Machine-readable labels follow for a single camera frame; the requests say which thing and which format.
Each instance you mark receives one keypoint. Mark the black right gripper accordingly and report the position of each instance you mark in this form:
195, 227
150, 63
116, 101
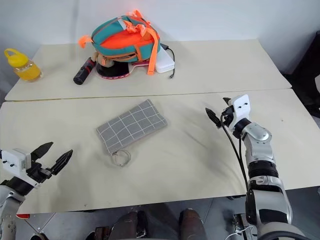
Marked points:
228, 116

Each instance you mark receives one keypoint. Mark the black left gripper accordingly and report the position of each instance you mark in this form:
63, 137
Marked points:
40, 172

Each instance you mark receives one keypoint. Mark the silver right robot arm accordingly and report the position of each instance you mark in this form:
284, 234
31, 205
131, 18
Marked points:
260, 150

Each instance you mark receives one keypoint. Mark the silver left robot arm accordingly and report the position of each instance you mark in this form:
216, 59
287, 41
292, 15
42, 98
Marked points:
7, 200

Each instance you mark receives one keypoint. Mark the grey checked fabric pouch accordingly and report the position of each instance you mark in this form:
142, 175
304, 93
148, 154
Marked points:
130, 125

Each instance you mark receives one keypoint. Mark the small red part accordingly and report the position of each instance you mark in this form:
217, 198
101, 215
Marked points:
23, 216

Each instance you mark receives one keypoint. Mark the white rectangular box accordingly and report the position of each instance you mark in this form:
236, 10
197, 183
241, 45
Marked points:
163, 62

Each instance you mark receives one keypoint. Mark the yellow bottle with orange liquid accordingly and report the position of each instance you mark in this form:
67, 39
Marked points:
27, 71

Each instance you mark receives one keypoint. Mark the black and red cylinder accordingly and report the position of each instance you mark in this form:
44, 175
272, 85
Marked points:
83, 72

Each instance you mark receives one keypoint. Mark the black furniture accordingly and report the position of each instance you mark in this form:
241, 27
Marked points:
310, 75

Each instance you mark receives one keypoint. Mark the black table tennis paddle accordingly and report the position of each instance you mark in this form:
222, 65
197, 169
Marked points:
112, 73

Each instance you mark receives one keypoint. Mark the brown plush toy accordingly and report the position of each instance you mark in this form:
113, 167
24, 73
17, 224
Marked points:
106, 62

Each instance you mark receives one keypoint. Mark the dark brown rounded shape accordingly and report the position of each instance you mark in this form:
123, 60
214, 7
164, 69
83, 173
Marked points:
191, 223

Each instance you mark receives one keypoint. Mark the teal and orange backpack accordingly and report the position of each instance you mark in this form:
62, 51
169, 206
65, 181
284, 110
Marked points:
120, 40

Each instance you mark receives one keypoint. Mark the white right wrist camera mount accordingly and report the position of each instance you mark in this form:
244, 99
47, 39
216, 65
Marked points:
241, 110

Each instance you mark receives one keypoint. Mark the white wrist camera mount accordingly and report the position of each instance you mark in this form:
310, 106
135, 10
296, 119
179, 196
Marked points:
15, 160
241, 110

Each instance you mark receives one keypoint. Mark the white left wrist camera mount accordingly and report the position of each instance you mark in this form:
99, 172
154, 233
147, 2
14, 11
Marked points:
15, 160

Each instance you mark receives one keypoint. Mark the silver metal table frame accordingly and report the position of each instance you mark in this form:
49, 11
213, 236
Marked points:
42, 222

